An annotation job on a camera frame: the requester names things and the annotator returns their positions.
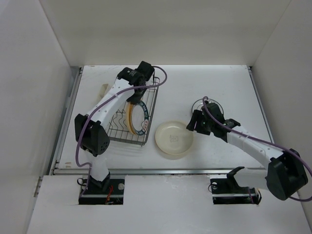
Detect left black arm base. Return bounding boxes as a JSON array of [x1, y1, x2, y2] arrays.
[[77, 175, 125, 205]]

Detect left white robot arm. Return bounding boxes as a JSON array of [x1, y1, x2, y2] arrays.
[[74, 61, 155, 194]]

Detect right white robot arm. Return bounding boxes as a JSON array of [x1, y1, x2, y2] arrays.
[[186, 101, 308, 202]]

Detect cream white plate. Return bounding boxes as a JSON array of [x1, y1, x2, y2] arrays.
[[155, 120, 194, 156]]

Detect plate with teal lettered band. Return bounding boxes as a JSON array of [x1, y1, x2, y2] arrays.
[[132, 101, 149, 136]]

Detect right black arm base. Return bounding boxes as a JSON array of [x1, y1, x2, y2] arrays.
[[208, 167, 262, 205]]

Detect white plate green rim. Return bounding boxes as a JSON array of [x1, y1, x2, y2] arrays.
[[191, 98, 224, 114]]

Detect grey wire dish rack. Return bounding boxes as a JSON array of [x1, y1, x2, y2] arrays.
[[106, 87, 158, 146]]

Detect aluminium table rail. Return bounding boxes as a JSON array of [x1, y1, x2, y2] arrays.
[[47, 65, 270, 176]]

